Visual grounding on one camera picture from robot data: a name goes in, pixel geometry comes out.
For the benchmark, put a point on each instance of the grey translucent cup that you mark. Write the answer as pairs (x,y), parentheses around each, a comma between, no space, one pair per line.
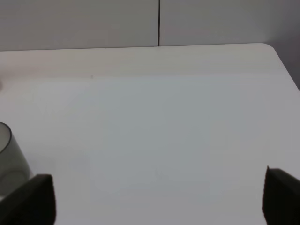
(14,168)

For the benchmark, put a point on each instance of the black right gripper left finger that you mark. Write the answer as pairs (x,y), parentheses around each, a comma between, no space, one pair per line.
(33,203)

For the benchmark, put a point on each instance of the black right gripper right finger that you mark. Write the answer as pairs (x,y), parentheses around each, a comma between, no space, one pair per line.
(281,198)

